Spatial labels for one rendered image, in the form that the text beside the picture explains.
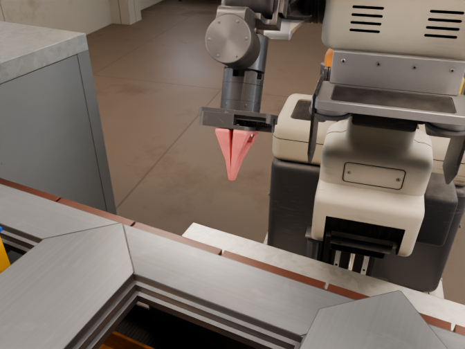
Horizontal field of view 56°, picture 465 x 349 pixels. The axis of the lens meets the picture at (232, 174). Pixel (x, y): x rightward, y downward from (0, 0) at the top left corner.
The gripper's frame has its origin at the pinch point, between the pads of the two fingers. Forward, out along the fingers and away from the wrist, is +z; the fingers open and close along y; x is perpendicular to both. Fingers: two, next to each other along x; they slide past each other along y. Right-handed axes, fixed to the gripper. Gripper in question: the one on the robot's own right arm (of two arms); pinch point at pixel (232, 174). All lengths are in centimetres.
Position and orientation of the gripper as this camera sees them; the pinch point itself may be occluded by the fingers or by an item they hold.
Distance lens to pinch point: 63.8
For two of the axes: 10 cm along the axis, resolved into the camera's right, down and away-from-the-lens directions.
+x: 2.7, -0.9, 9.6
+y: 9.6, 1.4, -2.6
